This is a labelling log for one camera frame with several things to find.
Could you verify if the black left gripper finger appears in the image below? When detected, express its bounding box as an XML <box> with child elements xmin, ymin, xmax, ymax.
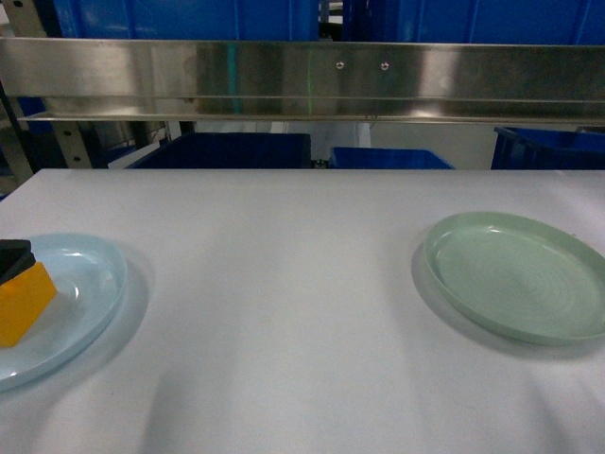
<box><xmin>0</xmin><ymin>239</ymin><xmax>36</xmax><ymax>284</ymax></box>

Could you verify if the yellow toy block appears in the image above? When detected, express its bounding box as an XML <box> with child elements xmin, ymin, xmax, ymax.
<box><xmin>0</xmin><ymin>262</ymin><xmax>58</xmax><ymax>348</ymax></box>

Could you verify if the light blue plate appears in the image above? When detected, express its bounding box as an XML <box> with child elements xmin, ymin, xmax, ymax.
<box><xmin>1</xmin><ymin>233</ymin><xmax>128</xmax><ymax>393</ymax></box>

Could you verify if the dark blue bin behind table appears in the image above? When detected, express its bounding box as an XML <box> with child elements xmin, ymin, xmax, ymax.
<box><xmin>130</xmin><ymin>132</ymin><xmax>311</xmax><ymax>169</ymax></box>

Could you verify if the large blue bin upper shelf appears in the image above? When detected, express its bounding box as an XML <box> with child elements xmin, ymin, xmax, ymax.
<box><xmin>54</xmin><ymin>0</ymin><xmax>320</xmax><ymax>42</ymax></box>

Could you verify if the blue bin far right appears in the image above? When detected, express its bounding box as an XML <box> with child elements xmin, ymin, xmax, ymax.
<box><xmin>491</xmin><ymin>127</ymin><xmax>604</xmax><ymax>170</ymax></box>

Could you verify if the green plate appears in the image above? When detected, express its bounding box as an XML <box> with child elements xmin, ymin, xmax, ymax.
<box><xmin>423</xmin><ymin>212</ymin><xmax>604</xmax><ymax>345</ymax></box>

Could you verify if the stainless steel shelf rail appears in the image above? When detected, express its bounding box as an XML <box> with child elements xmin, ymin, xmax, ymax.
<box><xmin>1</xmin><ymin>38</ymin><xmax>604</xmax><ymax>126</ymax></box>

